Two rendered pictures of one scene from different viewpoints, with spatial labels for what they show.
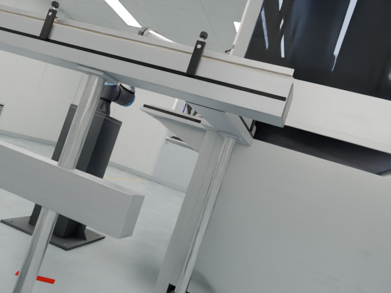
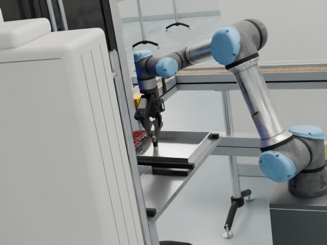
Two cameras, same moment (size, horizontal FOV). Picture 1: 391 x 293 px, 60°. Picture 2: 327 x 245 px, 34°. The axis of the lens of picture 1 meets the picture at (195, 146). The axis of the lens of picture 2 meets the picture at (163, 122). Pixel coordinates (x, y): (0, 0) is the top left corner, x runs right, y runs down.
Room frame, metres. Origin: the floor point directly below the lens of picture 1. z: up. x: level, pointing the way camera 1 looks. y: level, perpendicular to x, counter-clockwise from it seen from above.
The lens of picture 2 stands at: (3.91, 0.50, 1.73)
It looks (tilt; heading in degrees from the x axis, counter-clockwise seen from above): 20 degrees down; 190
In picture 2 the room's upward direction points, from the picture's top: 9 degrees counter-clockwise
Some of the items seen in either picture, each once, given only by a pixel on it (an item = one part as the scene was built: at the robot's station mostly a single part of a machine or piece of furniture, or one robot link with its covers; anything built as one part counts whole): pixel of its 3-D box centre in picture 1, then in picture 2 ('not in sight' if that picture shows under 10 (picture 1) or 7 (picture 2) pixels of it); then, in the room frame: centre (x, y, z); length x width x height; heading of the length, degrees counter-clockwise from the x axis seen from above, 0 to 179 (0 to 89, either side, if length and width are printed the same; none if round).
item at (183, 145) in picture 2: (183, 119); (162, 146); (1.91, 0.11, 0.90); 0.34 x 0.26 x 0.04; 73
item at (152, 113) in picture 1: (196, 131); (134, 170); (2.06, 0.02, 0.87); 0.70 x 0.48 x 0.02; 163
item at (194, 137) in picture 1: (179, 135); not in sight; (1.83, 0.10, 0.80); 0.34 x 0.03 x 0.13; 73
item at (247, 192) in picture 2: not in sight; (238, 206); (0.99, 0.34, 0.07); 0.50 x 0.08 x 0.14; 163
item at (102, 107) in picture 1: (100, 105); (308, 174); (2.15, 0.66, 0.84); 0.15 x 0.15 x 0.10
